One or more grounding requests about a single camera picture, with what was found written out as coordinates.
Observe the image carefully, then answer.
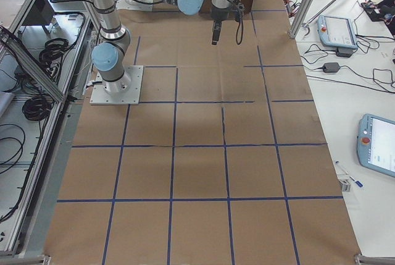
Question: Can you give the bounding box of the brown paper table cover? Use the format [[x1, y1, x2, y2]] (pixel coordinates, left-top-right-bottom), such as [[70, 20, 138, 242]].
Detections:
[[44, 0, 359, 264]]

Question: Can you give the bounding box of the teach pendant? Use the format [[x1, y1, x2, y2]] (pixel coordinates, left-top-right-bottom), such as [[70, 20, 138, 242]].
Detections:
[[357, 114, 394, 177], [317, 15, 358, 50]]

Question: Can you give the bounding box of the coiled black cable lower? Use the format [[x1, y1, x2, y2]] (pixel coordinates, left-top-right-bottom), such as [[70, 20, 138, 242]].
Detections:
[[22, 93, 54, 122]]

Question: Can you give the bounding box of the black power brick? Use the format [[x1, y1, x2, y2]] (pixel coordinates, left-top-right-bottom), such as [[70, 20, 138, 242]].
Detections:
[[322, 62, 340, 74]]

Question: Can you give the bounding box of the teach pendant near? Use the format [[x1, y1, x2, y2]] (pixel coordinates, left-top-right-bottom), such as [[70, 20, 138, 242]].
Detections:
[[357, 114, 394, 177]]

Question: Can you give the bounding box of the coiled black cable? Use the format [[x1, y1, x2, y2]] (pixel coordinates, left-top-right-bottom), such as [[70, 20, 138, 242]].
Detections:
[[39, 38, 71, 76], [22, 93, 54, 122]]

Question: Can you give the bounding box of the green tipped grey stick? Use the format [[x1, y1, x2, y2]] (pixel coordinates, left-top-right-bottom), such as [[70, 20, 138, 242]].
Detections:
[[302, 0, 337, 36]]

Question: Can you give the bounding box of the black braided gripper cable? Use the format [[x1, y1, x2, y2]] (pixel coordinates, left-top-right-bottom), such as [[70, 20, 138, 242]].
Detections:
[[231, 0, 245, 46]]

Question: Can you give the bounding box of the teach pendant far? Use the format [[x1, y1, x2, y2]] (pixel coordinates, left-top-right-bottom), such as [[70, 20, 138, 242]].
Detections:
[[317, 15, 358, 50]]

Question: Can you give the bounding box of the blue white pen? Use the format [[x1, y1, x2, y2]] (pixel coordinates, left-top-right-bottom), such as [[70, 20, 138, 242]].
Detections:
[[335, 161, 364, 188]]

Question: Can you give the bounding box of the coiled black cable upper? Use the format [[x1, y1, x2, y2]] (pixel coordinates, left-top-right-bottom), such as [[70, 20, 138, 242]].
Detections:
[[39, 38, 71, 76]]

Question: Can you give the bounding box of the white base plate, camera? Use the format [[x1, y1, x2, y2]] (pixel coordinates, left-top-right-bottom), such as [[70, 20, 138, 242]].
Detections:
[[89, 65, 144, 105]]

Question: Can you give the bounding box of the small metal clip block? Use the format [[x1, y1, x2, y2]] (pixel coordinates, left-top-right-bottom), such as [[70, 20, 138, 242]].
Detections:
[[338, 179, 351, 193]]

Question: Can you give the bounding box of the black gripper body, camera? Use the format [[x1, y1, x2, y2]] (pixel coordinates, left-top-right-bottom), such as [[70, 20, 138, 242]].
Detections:
[[210, 6, 232, 23]]

